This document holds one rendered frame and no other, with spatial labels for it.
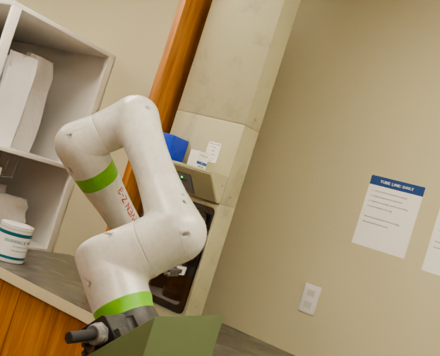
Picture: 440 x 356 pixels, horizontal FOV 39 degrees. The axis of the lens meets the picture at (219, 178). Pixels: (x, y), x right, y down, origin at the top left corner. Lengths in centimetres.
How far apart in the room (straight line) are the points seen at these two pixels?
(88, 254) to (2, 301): 118
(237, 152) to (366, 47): 75
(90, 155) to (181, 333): 57
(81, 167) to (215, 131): 79
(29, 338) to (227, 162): 95
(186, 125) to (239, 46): 35
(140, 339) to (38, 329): 119
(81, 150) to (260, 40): 96
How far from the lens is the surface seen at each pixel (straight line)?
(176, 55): 246
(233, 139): 225
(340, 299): 245
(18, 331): 242
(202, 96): 237
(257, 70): 228
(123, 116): 158
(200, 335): 134
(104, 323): 125
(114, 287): 130
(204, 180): 217
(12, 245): 256
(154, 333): 118
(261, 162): 267
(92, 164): 163
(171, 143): 226
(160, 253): 130
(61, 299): 222
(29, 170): 355
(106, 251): 132
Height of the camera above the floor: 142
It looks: 2 degrees up
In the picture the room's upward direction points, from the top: 18 degrees clockwise
